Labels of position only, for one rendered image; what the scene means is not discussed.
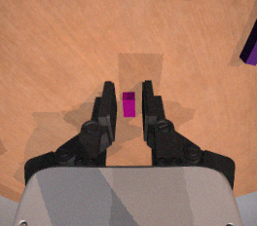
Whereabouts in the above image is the magenta rod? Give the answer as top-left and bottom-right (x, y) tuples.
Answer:
(123, 92), (135, 117)

